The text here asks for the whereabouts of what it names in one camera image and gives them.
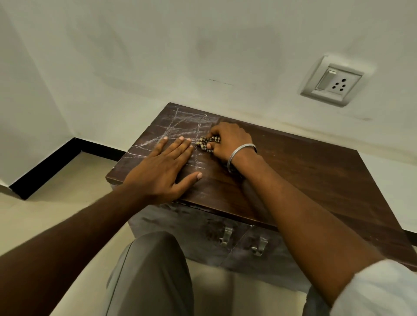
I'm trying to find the person's right hand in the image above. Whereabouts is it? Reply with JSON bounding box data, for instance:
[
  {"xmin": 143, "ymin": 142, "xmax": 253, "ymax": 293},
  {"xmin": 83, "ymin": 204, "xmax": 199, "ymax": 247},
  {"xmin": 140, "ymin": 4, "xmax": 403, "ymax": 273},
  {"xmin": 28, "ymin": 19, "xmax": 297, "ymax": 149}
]
[{"xmin": 206, "ymin": 122, "xmax": 258, "ymax": 164}]

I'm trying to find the white shirt sleeve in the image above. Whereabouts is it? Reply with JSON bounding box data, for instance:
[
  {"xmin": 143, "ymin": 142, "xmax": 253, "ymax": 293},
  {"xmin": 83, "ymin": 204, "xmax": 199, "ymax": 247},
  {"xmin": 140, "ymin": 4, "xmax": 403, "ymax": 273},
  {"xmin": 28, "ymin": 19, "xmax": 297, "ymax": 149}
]
[{"xmin": 330, "ymin": 258, "xmax": 417, "ymax": 316}]

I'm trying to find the dark wooden cabinet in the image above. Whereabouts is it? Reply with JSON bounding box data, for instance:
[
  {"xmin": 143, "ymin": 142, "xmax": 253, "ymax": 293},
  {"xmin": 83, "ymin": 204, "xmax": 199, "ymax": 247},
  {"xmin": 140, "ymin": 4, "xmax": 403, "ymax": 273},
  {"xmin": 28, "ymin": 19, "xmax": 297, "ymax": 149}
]
[{"xmin": 105, "ymin": 102, "xmax": 417, "ymax": 294}]

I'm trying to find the checkered cloth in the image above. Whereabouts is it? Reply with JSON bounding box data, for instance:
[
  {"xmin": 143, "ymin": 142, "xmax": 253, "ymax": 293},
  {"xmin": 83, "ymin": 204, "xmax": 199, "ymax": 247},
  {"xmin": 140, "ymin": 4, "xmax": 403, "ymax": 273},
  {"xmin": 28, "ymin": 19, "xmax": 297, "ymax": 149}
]
[{"xmin": 198, "ymin": 135, "xmax": 222, "ymax": 153}]

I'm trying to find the small white wall socket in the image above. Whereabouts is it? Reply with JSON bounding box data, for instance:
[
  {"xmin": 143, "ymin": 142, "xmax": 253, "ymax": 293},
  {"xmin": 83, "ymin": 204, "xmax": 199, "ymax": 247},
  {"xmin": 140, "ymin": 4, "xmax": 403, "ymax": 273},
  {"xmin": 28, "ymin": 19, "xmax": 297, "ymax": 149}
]
[{"xmin": 300, "ymin": 55, "xmax": 374, "ymax": 109}]

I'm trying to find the person's left hand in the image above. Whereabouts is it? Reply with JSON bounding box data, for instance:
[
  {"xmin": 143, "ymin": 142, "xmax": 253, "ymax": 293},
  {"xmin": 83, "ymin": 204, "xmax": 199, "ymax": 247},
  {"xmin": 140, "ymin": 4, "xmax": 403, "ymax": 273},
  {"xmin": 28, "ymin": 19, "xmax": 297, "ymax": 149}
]
[{"xmin": 122, "ymin": 136, "xmax": 203, "ymax": 206}]

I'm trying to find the person's left forearm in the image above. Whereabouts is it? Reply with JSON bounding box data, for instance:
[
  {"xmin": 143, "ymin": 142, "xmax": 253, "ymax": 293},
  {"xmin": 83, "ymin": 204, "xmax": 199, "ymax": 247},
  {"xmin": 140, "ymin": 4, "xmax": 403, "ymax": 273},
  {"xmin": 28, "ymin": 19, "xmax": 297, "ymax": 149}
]
[{"xmin": 0, "ymin": 186, "xmax": 145, "ymax": 316}]

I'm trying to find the person's right forearm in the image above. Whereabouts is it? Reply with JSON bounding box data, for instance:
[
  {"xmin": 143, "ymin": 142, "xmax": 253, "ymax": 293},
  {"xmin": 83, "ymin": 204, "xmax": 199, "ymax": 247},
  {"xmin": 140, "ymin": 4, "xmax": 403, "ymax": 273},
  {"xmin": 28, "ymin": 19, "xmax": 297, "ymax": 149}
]
[{"xmin": 232, "ymin": 152, "xmax": 387, "ymax": 307}]

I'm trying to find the person's right leg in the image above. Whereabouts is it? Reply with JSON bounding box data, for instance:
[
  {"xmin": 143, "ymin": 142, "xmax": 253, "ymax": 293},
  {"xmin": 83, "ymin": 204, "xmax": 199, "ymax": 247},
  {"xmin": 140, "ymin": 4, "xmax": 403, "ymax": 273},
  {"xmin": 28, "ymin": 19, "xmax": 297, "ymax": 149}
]
[{"xmin": 302, "ymin": 286, "xmax": 332, "ymax": 316}]

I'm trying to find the silver bangle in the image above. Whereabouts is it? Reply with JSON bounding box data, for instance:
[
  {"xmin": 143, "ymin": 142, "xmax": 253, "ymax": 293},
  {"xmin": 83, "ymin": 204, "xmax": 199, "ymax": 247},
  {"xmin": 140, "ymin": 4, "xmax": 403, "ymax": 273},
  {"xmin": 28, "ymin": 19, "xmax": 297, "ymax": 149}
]
[{"xmin": 227, "ymin": 143, "xmax": 258, "ymax": 175}]

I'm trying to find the black skirting board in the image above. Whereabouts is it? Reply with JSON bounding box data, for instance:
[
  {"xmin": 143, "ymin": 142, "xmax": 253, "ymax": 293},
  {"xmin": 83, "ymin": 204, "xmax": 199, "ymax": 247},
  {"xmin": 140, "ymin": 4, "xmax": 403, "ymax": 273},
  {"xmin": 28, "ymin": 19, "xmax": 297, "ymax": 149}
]
[{"xmin": 9, "ymin": 137, "xmax": 417, "ymax": 247}]

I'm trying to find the person's left leg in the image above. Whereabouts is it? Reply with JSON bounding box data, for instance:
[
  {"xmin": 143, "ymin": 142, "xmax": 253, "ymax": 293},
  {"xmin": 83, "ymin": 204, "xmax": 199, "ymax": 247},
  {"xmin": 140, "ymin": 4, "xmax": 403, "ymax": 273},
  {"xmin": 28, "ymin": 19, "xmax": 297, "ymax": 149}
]
[{"xmin": 105, "ymin": 231, "xmax": 195, "ymax": 316}]

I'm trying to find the person's leg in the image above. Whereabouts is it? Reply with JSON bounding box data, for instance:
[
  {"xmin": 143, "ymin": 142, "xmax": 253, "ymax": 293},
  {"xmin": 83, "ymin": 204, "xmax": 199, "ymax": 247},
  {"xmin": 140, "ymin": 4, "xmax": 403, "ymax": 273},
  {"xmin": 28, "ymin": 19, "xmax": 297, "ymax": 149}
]
[
  {"xmin": 302, "ymin": 286, "xmax": 332, "ymax": 316},
  {"xmin": 105, "ymin": 231, "xmax": 195, "ymax": 316}
]

